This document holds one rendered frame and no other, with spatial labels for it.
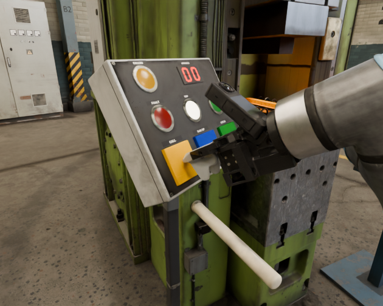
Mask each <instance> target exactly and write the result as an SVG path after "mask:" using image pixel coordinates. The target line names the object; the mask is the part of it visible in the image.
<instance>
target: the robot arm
mask: <svg viewBox="0 0 383 306"><path fill-rule="evenodd" d="M205 96H206V97H207V98H208V99H209V100H210V101H211V102H212V103H213V104H215V105H216V106H217V107H218V108H220V109H221V110H222V111H223V112H224V113H225V114H226V115H228V116H229V117H230V118H231V119H232V120H233V121H234V122H236V123H237V124H238V125H239V127H238V128H237V129H236V130H234V131H232V132H229V133H228V134H225V135H223V136H220V137H218V138H216V139H214V140H213V142H211V143H209V144H207V145H204V146H202V147H200V148H197V149H195V150H193V151H190V152H188V153H186V154H185V156H184V158H183V160H182V161H183V163H186V162H188V163H190V164H191V165H192V167H193V168H194V170H195V171H196V173H197V174H198V175H199V177H200V178H201V179H202V180H205V181H206V180H208V179H209V178H210V172H211V173H213V174H217V173H219V172H220V165H221V167H222V170H223V172H224V174H223V177H224V179H225V182H226V184H227V187H230V186H234V185H239V184H242V183H246V182H250V181H253V180H255V179H257V178H258V177H259V176H262V175H266V174H270V173H273V172H277V171H282V170H285V169H289V168H293V167H296V166H297V163H298V162H300V161H301V160H302V159H303V158H307V157H311V156H313V155H318V154H322V153H324V152H328V151H334V150H337V149H341V148H343V149H344V151H345V155H346V157H347V159H348V160H349V161H350V162H351V163H352V164H353V165H355V167H356V168H357V170H358V171H359V172H360V174H361V176H362V177H363V179H364V180H365V181H366V182H367V184H368V185H369V187H370V188H371V189H372V191H373V192H374V193H375V194H376V197H377V198H378V200H379V202H380V204H381V206H382V208H383V54H377V55H375V56H374V58H372V59H370V60H368V61H365V62H363V63H361V64H358V65H356V66H354V67H352V68H350V69H348V70H345V71H343V72H341V73H338V74H337V75H335V76H332V77H330V78H328V79H326V80H323V81H321V82H319V83H317V84H315V85H313V86H311V87H307V88H305V89H303V90H301V91H299V92H296V93H294V94H292V95H290V96H288V97H286V98H283V99H281V100H279V101H277V103H276V105H275V109H274V110H272V111H270V112H269V113H268V114H267V115H265V114H264V113H263V112H262V111H261V110H259V109H258V108H257V107H255V106H254V105H253V104H252V103H251V102H249V101H248V100H247V99H245V98H244V97H243V96H242V95H241V94H239V93H238V92H237V91H236V90H235V89H234V88H233V87H232V86H231V85H229V84H227V83H226V82H223V81H221V82H216V83H211V84H210V86H209V88H208V89H207V92H206V93H205ZM220 162H221V164H220ZM253 173H254V174H253ZM231 175H232V178H233V180H238V179H239V178H240V177H241V176H242V175H243V176H244V177H245V180H243V181H240V182H235V183H233V181H232V179H231V177H230V176H231Z"/></svg>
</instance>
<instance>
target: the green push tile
mask: <svg viewBox="0 0 383 306"><path fill-rule="evenodd" d="M217 130H218V132H219V135H220V136H223V135H225V134H228V133H229V132H232V131H234V130H236V127H235V124H234V122H233V121H232V122H230V123H227V124H225V125H222V126H220V127H218V128H217Z"/></svg>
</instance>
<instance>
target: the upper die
mask: <svg viewBox="0 0 383 306"><path fill-rule="evenodd" d="M328 10H329V7H328V6H323V5H314V4H305V3H299V2H290V1H287V2H282V3H279V4H273V5H268V6H264V7H259V8H254V9H250V10H245V11H244V25H243V39H259V38H275V37H290V38H308V37H318V36H325V29H326V22H327V17H328Z"/></svg>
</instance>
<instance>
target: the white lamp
mask: <svg viewBox="0 0 383 306"><path fill-rule="evenodd" d="M186 110H187V112H188V114H189V116H191V117H192V118H193V119H198V118H199V116H200V112H199V108H198V107H197V105H196V104H195V103H194V102H192V101H188V102H187V104H186Z"/></svg>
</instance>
